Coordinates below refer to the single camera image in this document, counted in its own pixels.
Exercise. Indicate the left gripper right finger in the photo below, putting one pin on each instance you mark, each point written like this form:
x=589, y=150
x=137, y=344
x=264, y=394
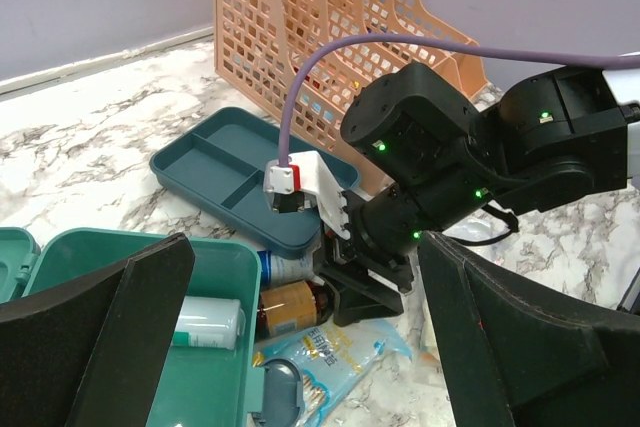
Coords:
x=517, y=353

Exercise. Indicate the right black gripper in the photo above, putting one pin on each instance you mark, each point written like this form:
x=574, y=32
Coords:
x=370, y=269

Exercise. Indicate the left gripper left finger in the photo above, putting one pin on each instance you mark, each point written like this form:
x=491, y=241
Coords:
x=90, y=351

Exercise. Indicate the brown bottle orange cap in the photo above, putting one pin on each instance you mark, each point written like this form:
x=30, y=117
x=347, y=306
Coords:
x=292, y=308

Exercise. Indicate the white bottle blue cap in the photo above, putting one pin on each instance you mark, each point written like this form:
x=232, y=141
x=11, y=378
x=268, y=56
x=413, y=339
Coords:
x=277, y=271

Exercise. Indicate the small white grey-cap bottle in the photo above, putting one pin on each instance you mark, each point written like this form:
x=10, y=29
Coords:
x=206, y=322

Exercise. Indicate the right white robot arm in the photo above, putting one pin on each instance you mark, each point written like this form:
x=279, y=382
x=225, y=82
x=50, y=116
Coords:
x=550, y=140

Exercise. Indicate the teal medicine kit box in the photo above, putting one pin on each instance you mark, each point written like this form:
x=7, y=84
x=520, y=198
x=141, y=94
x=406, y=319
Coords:
x=198, y=386

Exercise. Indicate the blue cotton swab packet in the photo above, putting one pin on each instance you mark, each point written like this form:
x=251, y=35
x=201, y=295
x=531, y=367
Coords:
x=333, y=360

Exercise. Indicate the dark blue divided tray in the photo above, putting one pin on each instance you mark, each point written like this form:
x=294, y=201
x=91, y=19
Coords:
x=218, y=166

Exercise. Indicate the peach file organizer rack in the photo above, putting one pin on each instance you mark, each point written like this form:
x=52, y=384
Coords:
x=261, y=44

